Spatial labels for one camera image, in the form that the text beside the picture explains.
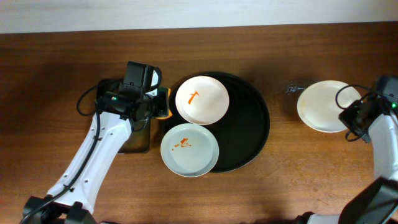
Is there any green and orange sponge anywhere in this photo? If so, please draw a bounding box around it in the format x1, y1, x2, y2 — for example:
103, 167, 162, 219
154, 87, 172, 119

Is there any rectangular black tray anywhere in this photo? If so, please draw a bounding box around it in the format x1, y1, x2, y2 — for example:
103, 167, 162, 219
96, 79, 151, 154

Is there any white plate top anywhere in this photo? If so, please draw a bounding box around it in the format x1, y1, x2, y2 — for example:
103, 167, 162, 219
175, 76, 229, 125

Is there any pale blue plate front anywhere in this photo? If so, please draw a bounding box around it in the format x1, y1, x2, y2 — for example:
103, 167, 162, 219
160, 123, 220, 177

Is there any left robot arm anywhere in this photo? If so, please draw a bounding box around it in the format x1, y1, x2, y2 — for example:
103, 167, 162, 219
21, 62, 169, 223

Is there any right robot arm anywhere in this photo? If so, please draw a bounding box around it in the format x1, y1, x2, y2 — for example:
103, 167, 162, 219
294, 75, 397, 224

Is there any round black tray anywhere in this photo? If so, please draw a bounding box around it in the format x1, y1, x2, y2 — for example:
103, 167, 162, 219
161, 72, 271, 173

